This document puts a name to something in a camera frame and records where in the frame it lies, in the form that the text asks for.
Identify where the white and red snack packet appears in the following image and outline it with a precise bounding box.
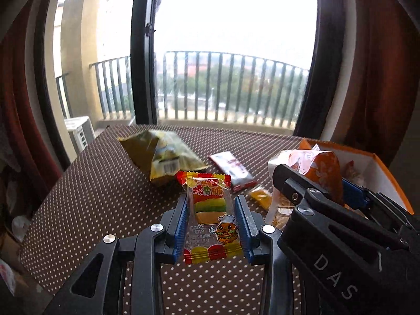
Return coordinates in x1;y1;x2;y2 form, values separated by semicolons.
208;151;258;193

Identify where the green yellow chip bag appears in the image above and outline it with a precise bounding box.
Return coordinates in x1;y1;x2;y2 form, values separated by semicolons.
117;129;211;187

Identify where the white air conditioner unit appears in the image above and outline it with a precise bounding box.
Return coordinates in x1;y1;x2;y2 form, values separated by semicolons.
64;116;96;154

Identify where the orange white patterned snack bag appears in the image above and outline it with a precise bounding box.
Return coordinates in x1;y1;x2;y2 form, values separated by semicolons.
264;149;345;230

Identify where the balcony railing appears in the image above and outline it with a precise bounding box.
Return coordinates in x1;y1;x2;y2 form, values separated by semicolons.
56;51;311;128

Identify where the brown polka dot tablecloth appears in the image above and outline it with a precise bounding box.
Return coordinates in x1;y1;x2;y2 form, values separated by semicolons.
20;124;309;315

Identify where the orange cardboard box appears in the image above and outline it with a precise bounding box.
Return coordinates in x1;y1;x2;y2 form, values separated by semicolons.
297;138;414;215

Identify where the dark red curtain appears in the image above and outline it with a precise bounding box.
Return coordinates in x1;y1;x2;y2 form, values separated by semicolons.
320;0;420;168
0;0;64;211

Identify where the burger gummy candy packet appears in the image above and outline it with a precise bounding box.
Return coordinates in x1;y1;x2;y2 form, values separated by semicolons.
177;171;245;265

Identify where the black window frame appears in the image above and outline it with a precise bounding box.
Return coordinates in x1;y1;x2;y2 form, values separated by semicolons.
33;0;347;161

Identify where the small orange snack packet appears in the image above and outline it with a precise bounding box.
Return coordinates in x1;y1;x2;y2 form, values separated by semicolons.
249;185;273;211

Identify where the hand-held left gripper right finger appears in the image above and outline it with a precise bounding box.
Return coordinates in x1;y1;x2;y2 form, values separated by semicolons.
234;195;301;315

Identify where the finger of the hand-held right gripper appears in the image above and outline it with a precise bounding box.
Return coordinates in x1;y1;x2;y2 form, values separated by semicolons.
272;163;407;250
341;179;420;237

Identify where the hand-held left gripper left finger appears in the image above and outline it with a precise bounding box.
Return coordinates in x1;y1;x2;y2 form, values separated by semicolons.
43;193;189;315

